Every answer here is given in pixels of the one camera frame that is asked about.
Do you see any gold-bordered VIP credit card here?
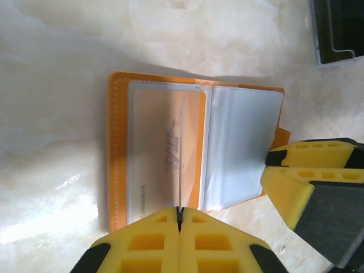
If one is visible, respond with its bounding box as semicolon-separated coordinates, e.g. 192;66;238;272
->
131;88;208;224

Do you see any grey credit card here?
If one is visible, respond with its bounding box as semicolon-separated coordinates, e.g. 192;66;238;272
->
176;95;188;212

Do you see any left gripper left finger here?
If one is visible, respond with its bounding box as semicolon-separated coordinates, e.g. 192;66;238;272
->
69;206;181;273

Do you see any clear plastic organizer box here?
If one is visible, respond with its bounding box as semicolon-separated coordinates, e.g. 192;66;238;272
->
309;0;364;69

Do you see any black credit card white print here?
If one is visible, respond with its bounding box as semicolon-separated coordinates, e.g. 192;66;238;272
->
318;0;364;62

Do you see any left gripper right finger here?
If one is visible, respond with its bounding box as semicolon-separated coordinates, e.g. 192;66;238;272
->
180;206;288;273

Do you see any orange card holder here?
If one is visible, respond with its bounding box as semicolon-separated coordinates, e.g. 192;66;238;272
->
107;72;291;231

